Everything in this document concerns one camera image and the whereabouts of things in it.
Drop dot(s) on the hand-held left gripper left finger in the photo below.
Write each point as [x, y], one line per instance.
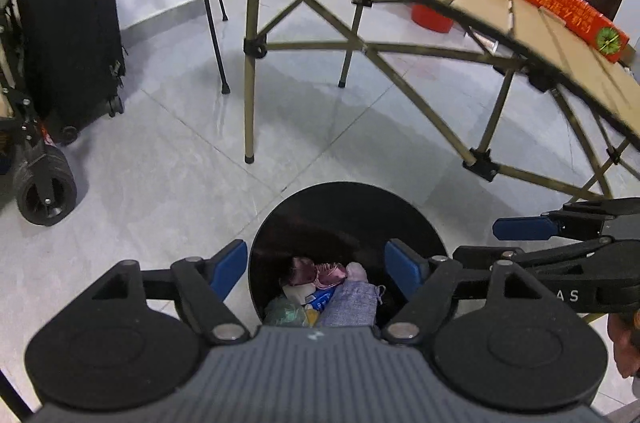
[230, 265]

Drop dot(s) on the person's right hand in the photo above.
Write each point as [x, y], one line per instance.
[625, 343]

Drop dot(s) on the green translucent bag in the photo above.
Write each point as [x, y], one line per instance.
[285, 313]

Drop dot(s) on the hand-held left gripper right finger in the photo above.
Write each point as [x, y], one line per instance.
[404, 264]

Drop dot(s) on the light pink cloth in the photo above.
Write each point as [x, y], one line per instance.
[356, 273]

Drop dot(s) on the black suitcase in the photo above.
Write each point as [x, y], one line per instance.
[65, 33]

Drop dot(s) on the red bucket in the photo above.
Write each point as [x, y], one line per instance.
[430, 18]

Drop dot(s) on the yellow packet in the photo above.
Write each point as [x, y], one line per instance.
[312, 318]

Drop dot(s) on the grey fabric pouch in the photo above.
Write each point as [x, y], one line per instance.
[350, 308]

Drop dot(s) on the black round trash bin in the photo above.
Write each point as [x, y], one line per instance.
[345, 218]

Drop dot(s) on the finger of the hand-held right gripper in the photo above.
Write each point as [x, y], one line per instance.
[550, 253]
[525, 228]

